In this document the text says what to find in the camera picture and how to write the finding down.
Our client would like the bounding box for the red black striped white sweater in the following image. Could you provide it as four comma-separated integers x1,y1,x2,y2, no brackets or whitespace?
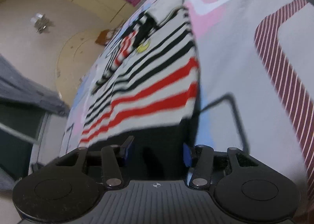
79,0,199,180

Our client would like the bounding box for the wooden chair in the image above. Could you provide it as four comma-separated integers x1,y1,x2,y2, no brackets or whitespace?
95,27,122,46

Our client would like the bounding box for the grey window curtain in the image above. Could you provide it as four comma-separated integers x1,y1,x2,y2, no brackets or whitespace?
1,56,70,117

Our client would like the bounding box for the white patterned bed sheet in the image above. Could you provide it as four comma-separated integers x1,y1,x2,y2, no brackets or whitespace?
60,0,313,209

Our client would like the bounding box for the ceiling fan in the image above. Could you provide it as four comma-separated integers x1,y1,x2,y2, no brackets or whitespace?
30,13,53,34

